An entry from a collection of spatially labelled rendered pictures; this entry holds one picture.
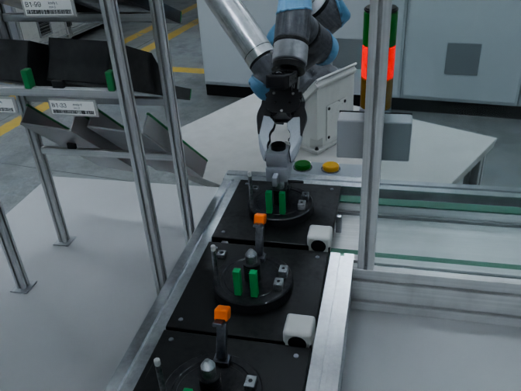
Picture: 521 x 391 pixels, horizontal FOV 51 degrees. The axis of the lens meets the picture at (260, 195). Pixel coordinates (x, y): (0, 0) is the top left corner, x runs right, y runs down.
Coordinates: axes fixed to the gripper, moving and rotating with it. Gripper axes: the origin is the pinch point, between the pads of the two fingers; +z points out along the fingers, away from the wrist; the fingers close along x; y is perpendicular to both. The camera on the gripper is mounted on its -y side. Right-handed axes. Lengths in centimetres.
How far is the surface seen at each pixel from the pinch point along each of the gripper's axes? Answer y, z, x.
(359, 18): 256, -165, 0
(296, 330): -20.1, 32.5, -9.4
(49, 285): 2, 31, 47
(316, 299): -11.5, 27.7, -11.3
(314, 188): 16.7, 3.3, -6.0
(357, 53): 271, -145, 0
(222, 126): 67, -25, 33
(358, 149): -15.4, 2.2, -16.5
